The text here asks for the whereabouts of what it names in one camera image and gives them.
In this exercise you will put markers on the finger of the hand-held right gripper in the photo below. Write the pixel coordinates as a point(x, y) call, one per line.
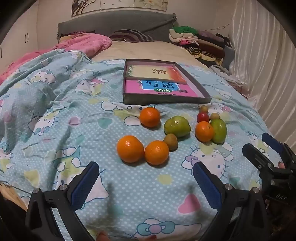
point(272, 142)
point(254, 154)

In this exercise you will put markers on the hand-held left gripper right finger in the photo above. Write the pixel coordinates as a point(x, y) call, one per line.
point(207, 185)

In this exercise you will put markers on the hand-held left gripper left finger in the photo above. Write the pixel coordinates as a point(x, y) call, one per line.
point(84, 185)

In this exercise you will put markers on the orange mandarin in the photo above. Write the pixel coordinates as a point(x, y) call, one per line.
point(156, 153)
point(149, 117)
point(203, 132)
point(130, 148)

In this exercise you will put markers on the small brown longan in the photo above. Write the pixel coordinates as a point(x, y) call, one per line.
point(214, 116)
point(203, 109)

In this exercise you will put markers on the brown kiwi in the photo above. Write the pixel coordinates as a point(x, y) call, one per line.
point(170, 141)

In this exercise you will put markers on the red cherry tomato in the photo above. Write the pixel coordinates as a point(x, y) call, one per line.
point(203, 117)

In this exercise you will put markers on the large round green fruit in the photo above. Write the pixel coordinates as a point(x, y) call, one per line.
point(177, 126)

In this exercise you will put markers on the shallow grey cardboard box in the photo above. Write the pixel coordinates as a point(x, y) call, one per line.
point(161, 100)

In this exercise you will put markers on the oblong green fruit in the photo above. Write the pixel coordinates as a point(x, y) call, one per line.
point(220, 132)

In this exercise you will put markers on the blue cartoon printed blanket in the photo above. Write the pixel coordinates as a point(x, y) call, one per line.
point(69, 139)

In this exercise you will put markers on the white satin curtain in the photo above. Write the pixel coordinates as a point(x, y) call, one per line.
point(266, 58)

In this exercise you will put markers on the white crumpled cloth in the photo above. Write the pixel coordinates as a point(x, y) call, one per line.
point(222, 71)

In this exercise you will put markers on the pink book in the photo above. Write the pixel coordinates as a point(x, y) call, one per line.
point(134, 89)

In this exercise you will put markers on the pile of folded clothes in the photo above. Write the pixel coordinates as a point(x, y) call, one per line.
point(203, 44)

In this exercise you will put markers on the cream and orange book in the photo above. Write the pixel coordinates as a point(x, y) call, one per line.
point(148, 71)

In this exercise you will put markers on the pink quilt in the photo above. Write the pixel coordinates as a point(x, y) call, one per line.
point(81, 44)

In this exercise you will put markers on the beige bed sheet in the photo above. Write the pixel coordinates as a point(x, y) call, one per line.
point(138, 49)

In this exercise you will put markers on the brown pillow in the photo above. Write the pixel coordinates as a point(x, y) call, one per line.
point(76, 33)

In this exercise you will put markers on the striped pillow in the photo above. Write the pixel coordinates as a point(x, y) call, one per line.
point(130, 35)

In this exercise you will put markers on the white wardrobe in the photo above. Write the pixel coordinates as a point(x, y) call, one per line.
point(23, 34)

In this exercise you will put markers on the grey padded headboard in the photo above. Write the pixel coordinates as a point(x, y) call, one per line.
point(115, 20)

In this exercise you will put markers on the wall painting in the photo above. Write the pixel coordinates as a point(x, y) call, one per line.
point(115, 5)

